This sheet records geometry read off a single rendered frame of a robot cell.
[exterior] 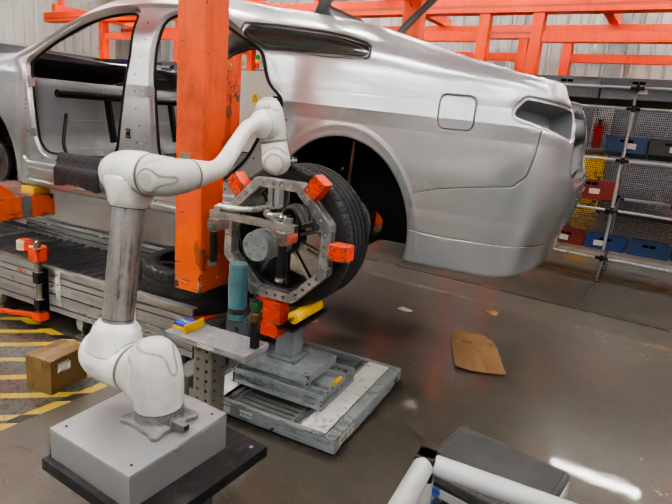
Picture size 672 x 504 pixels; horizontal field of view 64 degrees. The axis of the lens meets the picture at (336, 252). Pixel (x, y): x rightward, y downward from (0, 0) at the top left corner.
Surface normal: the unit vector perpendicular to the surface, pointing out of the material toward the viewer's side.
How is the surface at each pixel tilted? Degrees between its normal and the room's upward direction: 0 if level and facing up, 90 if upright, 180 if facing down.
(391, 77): 80
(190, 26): 90
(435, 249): 90
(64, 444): 90
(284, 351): 90
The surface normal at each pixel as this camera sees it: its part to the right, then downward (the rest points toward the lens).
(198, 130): -0.44, 0.18
